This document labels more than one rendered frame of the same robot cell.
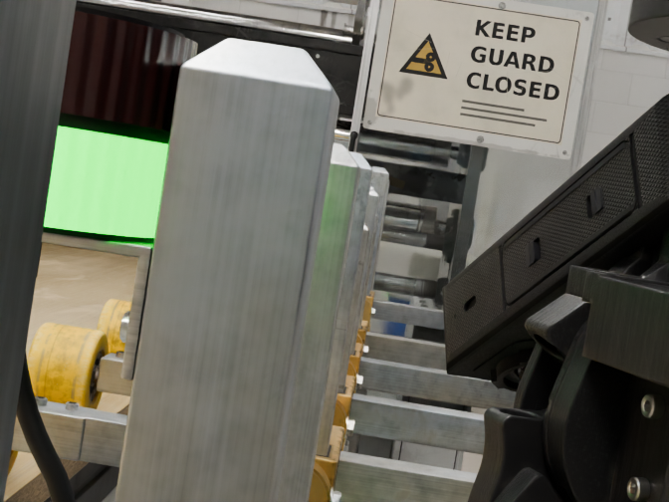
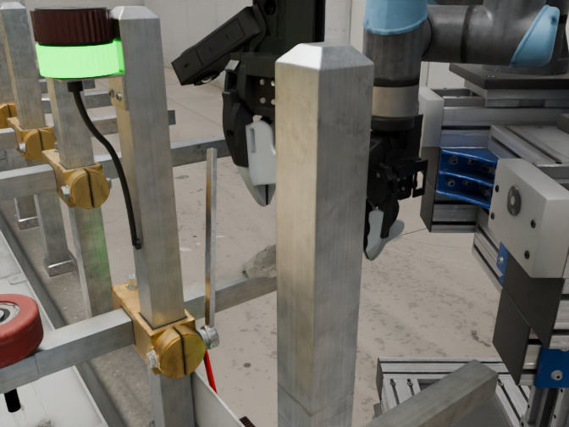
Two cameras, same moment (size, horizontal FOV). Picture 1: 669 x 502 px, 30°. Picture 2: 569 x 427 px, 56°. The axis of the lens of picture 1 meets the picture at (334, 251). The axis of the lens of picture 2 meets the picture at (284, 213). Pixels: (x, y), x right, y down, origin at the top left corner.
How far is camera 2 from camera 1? 0.27 m
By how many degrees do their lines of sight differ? 42
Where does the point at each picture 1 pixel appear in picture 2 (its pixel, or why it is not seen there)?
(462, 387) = (43, 86)
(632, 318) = (259, 63)
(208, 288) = (141, 80)
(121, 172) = (113, 54)
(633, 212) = (243, 37)
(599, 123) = not seen: outside the picture
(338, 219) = not seen: hidden behind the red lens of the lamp
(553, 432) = (240, 93)
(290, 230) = (158, 59)
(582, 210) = (224, 37)
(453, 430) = not seen: hidden behind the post
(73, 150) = (103, 52)
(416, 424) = (46, 106)
